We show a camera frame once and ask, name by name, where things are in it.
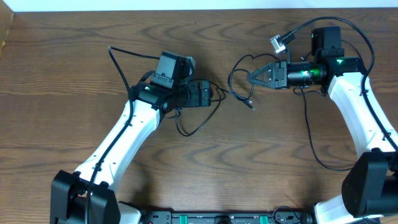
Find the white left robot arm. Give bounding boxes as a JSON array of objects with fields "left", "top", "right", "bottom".
[{"left": 50, "top": 51, "right": 210, "bottom": 223}]

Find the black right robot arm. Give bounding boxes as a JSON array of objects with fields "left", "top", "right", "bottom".
[{"left": 246, "top": 27, "right": 397, "bottom": 223}]

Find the left camera cable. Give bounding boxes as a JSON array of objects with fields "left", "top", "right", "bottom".
[{"left": 84, "top": 45, "right": 161, "bottom": 224}]

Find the camera cable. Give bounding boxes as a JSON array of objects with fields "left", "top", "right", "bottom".
[
  {"left": 84, "top": 45, "right": 161, "bottom": 224},
  {"left": 285, "top": 16, "right": 398, "bottom": 150}
]

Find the right camera cable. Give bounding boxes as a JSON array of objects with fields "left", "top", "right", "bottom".
[{"left": 285, "top": 16, "right": 398, "bottom": 150}]

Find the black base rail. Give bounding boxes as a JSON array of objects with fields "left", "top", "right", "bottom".
[{"left": 138, "top": 208, "right": 317, "bottom": 224}]

